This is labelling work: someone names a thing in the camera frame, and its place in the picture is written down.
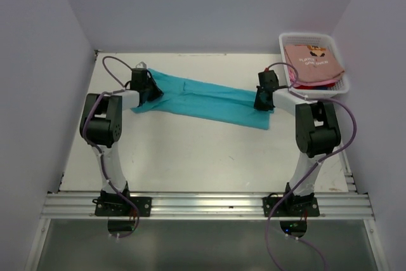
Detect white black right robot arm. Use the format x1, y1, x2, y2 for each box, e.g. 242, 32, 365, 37
254, 70, 341, 216

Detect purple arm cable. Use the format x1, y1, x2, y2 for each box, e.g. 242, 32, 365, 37
81, 56, 140, 237
263, 62, 359, 271

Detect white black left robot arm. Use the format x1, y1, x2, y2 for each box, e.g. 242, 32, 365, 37
79, 68, 164, 216

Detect pink printed folded t shirt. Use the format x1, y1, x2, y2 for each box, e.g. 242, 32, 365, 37
284, 44, 344, 81

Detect turquoise t shirt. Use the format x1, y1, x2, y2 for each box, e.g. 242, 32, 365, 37
132, 69, 273, 130

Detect red folded t shirt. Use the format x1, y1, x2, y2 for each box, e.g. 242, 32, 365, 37
296, 83, 336, 90

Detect light pink folded t shirt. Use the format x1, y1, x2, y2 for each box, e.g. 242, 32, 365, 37
288, 68, 342, 88

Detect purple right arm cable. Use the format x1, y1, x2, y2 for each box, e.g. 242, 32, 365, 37
263, 62, 359, 271

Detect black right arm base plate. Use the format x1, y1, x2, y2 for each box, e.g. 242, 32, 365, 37
262, 196, 320, 217

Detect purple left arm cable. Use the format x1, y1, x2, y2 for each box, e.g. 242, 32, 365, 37
81, 56, 140, 237

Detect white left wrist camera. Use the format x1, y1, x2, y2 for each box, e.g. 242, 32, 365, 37
136, 62, 147, 69

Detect white plastic basket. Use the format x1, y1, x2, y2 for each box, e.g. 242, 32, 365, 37
278, 32, 350, 98

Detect aluminium mounting rail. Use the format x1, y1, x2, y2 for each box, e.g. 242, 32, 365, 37
40, 192, 374, 220

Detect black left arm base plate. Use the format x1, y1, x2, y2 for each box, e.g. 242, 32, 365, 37
92, 194, 152, 217

